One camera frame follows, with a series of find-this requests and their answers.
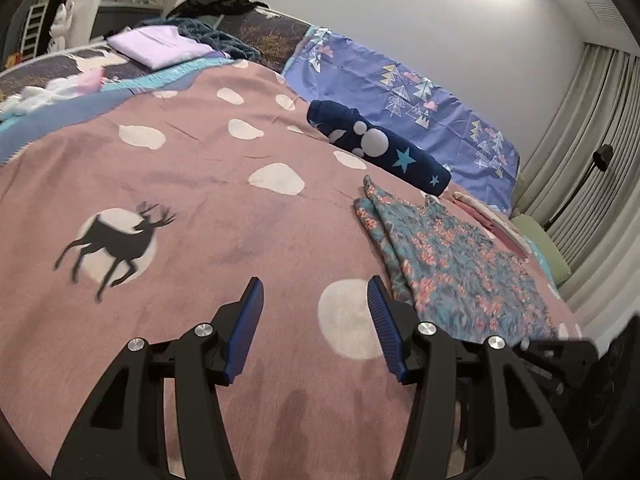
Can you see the dark printed bed cover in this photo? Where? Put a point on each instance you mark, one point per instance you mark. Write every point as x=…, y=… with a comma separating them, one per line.
x=45, y=67

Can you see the small pink cloth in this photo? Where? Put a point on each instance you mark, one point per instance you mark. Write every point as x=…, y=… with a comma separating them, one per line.
x=90, y=80

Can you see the green pillow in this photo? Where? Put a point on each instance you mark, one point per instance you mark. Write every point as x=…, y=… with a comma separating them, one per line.
x=542, y=245

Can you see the navy star-print cloth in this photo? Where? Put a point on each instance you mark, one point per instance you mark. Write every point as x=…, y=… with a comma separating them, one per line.
x=380, y=147

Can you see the teal fuzzy blanket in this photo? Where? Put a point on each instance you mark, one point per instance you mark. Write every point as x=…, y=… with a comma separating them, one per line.
x=220, y=40

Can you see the blue tree-print sheet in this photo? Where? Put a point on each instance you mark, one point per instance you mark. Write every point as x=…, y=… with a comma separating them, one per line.
x=380, y=75

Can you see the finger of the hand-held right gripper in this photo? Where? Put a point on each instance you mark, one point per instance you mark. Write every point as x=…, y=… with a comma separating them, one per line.
x=565, y=360

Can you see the ceiling air vent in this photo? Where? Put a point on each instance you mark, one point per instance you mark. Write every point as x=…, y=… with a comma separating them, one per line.
x=605, y=11

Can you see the black garment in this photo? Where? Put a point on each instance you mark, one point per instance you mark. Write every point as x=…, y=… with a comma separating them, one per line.
x=215, y=6

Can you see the dark tree-print headboard cover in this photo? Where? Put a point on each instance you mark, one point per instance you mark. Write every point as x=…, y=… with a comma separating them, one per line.
x=270, y=40

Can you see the white fluffy cloth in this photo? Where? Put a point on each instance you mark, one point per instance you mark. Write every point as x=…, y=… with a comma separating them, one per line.
x=35, y=100

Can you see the white ladder shelf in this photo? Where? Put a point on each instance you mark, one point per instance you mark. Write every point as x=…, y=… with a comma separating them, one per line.
x=32, y=30

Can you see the beige curtain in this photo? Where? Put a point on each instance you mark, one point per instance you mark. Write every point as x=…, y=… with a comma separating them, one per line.
x=590, y=125

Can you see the grey cabinet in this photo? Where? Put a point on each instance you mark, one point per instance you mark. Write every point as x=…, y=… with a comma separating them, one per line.
x=127, y=20

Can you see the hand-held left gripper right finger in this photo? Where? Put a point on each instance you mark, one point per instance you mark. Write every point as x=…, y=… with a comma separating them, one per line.
x=387, y=330

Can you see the pink spotted blanket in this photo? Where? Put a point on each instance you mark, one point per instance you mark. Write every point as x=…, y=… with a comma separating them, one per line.
x=225, y=210

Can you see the floral print garment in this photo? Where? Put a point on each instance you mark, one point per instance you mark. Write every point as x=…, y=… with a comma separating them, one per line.
x=450, y=260

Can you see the folded pink cloth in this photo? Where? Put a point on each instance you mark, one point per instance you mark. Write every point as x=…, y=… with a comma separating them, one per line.
x=512, y=245

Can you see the white cat figure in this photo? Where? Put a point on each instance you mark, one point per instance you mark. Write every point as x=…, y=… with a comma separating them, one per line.
x=62, y=22

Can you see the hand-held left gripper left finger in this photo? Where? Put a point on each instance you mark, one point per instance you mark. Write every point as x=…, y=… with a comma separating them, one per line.
x=242, y=330

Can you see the folded lilac cloth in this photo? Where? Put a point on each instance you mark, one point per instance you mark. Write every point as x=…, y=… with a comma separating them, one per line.
x=155, y=45

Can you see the black floor lamp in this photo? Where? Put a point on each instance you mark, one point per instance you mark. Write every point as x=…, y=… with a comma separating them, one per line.
x=603, y=156

